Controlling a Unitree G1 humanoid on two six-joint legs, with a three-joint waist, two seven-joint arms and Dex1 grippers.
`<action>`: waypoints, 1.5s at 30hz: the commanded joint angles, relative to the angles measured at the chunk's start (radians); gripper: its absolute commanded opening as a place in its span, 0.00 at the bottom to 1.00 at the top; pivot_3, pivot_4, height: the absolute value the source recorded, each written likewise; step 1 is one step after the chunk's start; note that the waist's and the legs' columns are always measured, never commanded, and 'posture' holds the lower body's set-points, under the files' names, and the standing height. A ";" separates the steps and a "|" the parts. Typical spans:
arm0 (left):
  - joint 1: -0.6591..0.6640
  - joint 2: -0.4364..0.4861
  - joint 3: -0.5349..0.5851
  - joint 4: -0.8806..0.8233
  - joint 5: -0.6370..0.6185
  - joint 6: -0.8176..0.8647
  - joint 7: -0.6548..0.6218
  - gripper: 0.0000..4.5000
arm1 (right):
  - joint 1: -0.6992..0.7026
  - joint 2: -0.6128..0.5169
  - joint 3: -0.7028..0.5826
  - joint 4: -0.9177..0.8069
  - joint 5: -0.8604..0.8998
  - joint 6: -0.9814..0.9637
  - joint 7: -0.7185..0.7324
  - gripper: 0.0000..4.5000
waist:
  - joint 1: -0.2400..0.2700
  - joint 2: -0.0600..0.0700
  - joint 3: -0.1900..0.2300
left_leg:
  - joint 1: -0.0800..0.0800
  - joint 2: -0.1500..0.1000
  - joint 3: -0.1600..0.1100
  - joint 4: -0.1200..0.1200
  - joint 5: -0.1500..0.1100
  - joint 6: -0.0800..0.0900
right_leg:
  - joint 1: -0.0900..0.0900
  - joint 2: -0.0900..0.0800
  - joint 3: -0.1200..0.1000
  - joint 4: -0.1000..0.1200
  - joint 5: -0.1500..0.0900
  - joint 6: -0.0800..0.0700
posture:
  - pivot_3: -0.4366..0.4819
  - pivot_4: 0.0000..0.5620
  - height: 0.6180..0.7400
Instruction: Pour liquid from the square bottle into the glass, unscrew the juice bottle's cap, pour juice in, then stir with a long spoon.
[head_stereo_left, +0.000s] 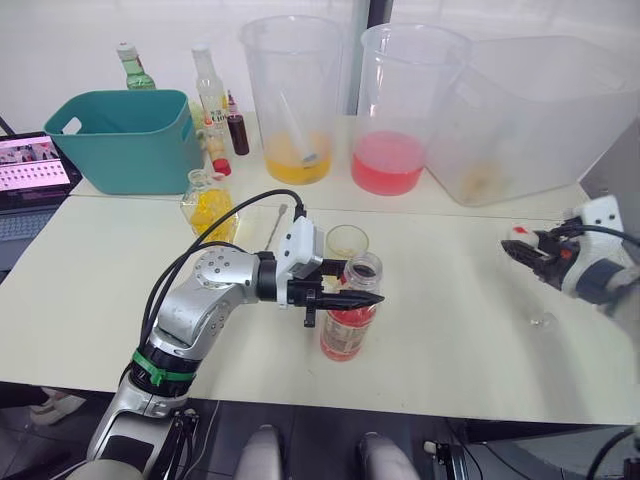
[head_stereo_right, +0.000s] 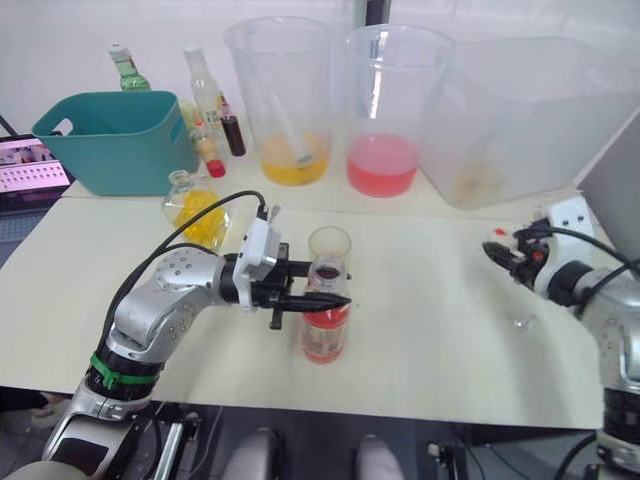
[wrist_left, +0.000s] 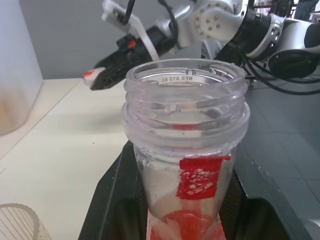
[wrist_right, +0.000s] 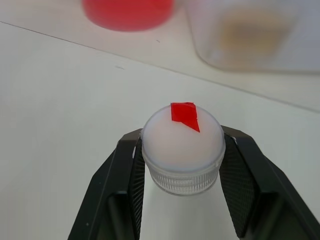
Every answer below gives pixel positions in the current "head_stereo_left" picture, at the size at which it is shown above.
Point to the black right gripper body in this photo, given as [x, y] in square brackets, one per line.
[555, 265]

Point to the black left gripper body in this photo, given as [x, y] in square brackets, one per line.
[302, 292]

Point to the white red bottle cap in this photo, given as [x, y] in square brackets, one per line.
[521, 233]

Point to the red juice plastic bottle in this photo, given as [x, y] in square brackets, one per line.
[350, 330]

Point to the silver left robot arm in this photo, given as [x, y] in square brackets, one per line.
[200, 305]

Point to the clear drinking glass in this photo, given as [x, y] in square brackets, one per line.
[345, 240]

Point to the long metal spoon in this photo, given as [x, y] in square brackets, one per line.
[276, 225]

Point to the square bottle yellow liquid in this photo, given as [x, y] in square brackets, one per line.
[210, 210]

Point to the small red capped bottle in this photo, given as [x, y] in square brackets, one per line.
[221, 166]

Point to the clear beaker pink liquid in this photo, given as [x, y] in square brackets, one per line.
[390, 125]

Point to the small dark brown bottle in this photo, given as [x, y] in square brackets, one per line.
[238, 132]

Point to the clear beaker yellow liquid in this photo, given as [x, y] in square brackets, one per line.
[295, 100]

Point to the tall clear labelled bottle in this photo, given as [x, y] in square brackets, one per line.
[210, 95]

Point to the green glass bottle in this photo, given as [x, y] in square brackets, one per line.
[135, 70]

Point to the large clear plastic tub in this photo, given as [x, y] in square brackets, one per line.
[530, 125]

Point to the clear stirring rod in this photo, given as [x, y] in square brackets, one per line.
[300, 130]

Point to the grey rounded robot knee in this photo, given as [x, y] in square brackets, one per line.
[262, 455]
[387, 460]

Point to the teal plastic basket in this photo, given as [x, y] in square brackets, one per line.
[125, 145]

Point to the white pink shoe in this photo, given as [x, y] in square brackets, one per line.
[55, 405]

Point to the open laptop computer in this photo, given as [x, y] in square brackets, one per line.
[30, 170]

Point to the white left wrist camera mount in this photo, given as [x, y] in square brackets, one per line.
[300, 245]

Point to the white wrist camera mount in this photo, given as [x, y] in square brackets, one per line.
[600, 217]
[300, 245]

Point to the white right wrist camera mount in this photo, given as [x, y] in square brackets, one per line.
[600, 217]

